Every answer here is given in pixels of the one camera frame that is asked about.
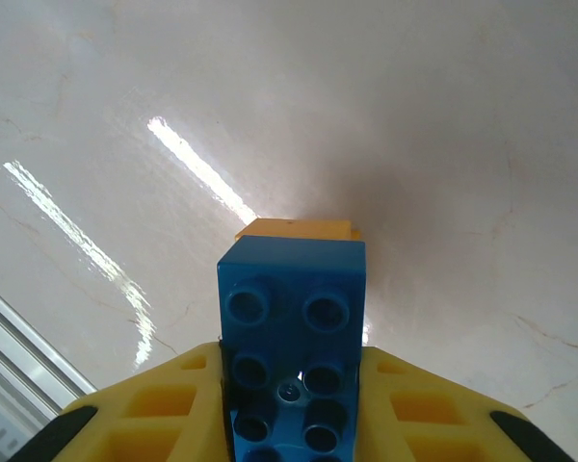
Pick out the orange two-by-four lego brick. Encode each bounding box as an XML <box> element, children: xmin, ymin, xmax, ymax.
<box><xmin>234</xmin><ymin>218</ymin><xmax>354</xmax><ymax>244</ymax></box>

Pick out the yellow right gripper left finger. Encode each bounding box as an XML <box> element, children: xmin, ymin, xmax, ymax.
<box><xmin>7</xmin><ymin>340</ymin><xmax>235</xmax><ymax>462</ymax></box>

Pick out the blue two-by-four lego brick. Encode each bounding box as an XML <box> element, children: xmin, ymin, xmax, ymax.
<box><xmin>215</xmin><ymin>234</ymin><xmax>370</xmax><ymax>462</ymax></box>

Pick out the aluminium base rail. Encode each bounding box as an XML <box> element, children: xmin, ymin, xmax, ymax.
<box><xmin>0</xmin><ymin>277</ymin><xmax>100</xmax><ymax>420</ymax></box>

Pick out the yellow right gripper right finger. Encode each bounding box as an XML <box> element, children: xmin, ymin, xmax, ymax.
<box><xmin>354</xmin><ymin>345</ymin><xmax>578</xmax><ymax>462</ymax></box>

